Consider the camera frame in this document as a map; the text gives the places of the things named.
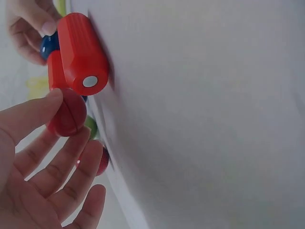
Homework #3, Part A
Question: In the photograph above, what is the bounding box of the person's right hand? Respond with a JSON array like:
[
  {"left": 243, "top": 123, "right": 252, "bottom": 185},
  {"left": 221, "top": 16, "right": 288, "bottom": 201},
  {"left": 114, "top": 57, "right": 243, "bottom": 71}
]
[{"left": 5, "top": 0, "right": 63, "bottom": 66}]

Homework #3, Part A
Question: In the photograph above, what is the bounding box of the person's left hand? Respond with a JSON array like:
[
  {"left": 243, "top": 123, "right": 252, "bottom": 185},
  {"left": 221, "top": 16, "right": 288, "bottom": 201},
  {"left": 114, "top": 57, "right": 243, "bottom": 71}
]
[{"left": 0, "top": 88, "right": 107, "bottom": 229}]

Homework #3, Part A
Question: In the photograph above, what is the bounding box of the blue ball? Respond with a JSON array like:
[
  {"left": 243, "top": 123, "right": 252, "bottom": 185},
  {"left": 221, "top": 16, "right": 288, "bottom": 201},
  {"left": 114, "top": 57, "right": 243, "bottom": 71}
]
[{"left": 39, "top": 31, "right": 61, "bottom": 61}]

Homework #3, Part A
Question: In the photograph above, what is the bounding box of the dark red ball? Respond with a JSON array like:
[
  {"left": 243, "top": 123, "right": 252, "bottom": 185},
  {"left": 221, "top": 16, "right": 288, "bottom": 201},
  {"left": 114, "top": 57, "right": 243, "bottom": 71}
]
[
  {"left": 46, "top": 88, "right": 88, "bottom": 137},
  {"left": 94, "top": 145, "right": 110, "bottom": 177}
]

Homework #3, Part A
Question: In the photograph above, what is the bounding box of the green magnetic rod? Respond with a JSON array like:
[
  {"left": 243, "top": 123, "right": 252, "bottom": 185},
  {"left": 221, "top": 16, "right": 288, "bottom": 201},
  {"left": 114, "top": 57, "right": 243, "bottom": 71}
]
[{"left": 55, "top": 0, "right": 67, "bottom": 18}]

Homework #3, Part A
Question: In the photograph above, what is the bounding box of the slim red magnetic rod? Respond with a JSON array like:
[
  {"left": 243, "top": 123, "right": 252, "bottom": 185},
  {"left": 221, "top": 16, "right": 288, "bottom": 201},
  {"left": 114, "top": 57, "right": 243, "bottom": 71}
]
[{"left": 47, "top": 50, "right": 72, "bottom": 92}]

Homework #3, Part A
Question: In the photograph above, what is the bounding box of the yellow translucent piece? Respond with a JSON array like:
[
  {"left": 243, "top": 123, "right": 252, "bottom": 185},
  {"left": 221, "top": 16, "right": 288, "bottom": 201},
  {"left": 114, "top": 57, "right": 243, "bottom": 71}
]
[{"left": 25, "top": 75, "right": 51, "bottom": 100}]

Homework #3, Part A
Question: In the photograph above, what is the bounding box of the thick red magnetic rod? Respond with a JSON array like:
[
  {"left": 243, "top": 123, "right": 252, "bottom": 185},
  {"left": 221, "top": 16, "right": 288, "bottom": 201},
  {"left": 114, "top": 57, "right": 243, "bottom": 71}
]
[{"left": 56, "top": 12, "right": 110, "bottom": 96}]

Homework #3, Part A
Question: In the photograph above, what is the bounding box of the green ball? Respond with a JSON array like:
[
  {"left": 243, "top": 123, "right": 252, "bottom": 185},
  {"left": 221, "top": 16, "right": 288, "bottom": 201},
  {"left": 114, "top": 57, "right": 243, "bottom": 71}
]
[{"left": 84, "top": 115, "right": 99, "bottom": 141}]

